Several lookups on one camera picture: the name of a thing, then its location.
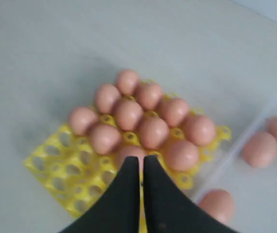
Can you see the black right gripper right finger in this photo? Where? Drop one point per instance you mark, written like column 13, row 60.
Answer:
column 168, row 209

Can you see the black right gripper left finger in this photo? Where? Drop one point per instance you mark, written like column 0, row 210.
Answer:
column 117, row 210

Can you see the clear plastic storage box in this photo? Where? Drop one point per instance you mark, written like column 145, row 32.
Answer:
column 254, row 190

